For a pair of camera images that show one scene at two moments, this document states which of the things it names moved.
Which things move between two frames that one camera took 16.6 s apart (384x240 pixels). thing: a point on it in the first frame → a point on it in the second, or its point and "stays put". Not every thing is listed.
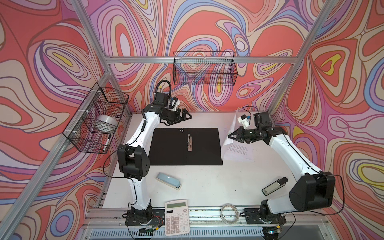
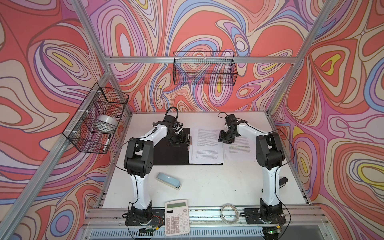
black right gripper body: (250, 134) → (227, 136)
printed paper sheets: (234, 150) stays put
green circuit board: (145, 231) stays put
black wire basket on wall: (216, 68) stays put
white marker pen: (106, 143) stays put
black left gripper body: (173, 116) → (177, 138)
